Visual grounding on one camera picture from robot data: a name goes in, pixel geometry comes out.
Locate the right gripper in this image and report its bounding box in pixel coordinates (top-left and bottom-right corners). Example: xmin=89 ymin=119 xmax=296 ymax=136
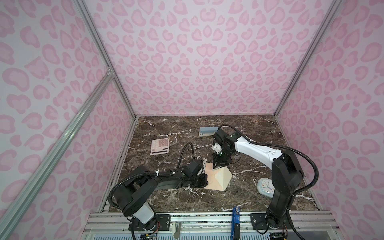
xmin=210 ymin=146 xmax=235 ymax=168

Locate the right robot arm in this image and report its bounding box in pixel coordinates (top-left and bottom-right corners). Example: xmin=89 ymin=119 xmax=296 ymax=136
xmin=212 ymin=129 xmax=304 ymax=229

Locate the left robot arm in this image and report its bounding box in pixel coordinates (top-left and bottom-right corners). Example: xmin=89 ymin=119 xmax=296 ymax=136
xmin=107 ymin=159 xmax=209 ymax=230

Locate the white alarm clock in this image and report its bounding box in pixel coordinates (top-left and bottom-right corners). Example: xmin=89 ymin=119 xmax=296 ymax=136
xmin=257 ymin=178 xmax=275 ymax=199

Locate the pink calculator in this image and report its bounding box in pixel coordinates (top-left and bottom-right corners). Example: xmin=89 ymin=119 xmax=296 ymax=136
xmin=150 ymin=138 xmax=170 ymax=156

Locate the beige tape piece on rail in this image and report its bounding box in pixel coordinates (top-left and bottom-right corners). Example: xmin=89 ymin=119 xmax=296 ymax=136
xmin=172 ymin=223 xmax=181 ymax=239

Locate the blue tool on rail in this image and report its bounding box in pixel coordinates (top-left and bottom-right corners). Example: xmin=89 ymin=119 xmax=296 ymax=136
xmin=231 ymin=206 xmax=241 ymax=240

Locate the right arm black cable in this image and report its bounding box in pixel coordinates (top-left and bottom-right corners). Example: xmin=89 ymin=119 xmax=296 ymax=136
xmin=217 ymin=123 xmax=320 ymax=240

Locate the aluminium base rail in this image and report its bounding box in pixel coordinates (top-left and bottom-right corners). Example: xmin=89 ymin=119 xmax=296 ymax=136
xmin=81 ymin=211 xmax=344 ymax=240

